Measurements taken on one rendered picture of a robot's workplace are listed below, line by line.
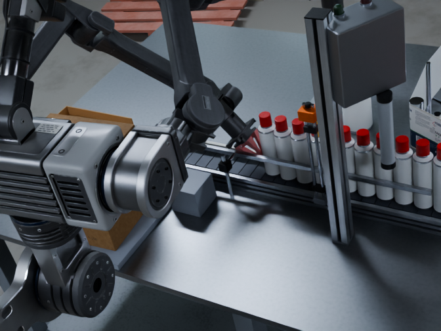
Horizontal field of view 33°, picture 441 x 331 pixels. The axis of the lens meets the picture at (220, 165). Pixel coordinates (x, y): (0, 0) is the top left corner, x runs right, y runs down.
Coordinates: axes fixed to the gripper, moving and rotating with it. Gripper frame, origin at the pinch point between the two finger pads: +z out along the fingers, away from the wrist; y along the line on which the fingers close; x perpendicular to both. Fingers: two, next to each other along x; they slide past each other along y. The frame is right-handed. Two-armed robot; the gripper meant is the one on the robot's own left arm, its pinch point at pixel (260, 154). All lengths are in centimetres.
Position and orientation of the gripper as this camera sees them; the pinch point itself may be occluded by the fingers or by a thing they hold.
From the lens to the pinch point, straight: 216.1
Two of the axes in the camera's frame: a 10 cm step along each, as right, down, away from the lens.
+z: 6.9, 7.0, 1.7
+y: 4.8, -6.2, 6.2
